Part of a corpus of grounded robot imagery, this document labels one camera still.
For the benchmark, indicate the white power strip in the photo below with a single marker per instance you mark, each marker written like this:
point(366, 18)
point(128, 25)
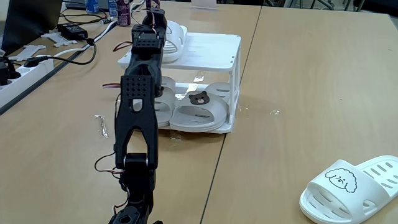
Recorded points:
point(21, 81)

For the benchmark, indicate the grey bear slipper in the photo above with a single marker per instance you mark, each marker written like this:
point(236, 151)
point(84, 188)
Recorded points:
point(217, 107)
point(166, 102)

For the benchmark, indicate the clear tape scrap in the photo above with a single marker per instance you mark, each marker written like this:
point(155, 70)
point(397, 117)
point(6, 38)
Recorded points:
point(275, 111)

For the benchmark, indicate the white plastic part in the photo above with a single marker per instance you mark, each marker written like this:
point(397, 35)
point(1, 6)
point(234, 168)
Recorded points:
point(57, 38)
point(26, 51)

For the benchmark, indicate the white two-shelf shoe rack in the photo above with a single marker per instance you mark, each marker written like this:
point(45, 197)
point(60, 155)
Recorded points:
point(211, 49)

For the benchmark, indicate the black laptop screen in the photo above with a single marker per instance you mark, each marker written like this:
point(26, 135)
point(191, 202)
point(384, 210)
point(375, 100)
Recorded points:
point(28, 21)

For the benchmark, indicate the white dog slipper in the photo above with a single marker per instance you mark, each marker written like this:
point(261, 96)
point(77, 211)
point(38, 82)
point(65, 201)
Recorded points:
point(175, 40)
point(360, 202)

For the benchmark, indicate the black power adapter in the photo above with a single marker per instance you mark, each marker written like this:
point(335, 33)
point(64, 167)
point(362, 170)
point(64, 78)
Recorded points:
point(72, 31)

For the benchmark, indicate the white box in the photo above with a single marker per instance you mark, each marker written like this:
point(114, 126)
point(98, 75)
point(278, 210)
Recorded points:
point(203, 3)

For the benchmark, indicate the blue drink can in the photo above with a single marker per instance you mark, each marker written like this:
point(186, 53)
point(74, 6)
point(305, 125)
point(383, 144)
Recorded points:
point(92, 6)
point(112, 7)

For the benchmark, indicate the purple drink can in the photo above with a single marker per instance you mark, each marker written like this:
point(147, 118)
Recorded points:
point(123, 14)
point(152, 3)

